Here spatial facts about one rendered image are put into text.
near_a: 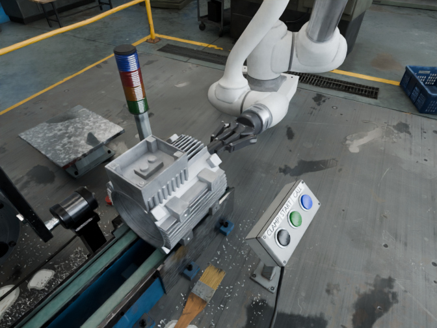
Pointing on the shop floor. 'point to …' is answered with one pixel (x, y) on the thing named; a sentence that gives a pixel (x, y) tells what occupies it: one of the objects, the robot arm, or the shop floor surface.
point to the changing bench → (66, 15)
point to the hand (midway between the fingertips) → (211, 150)
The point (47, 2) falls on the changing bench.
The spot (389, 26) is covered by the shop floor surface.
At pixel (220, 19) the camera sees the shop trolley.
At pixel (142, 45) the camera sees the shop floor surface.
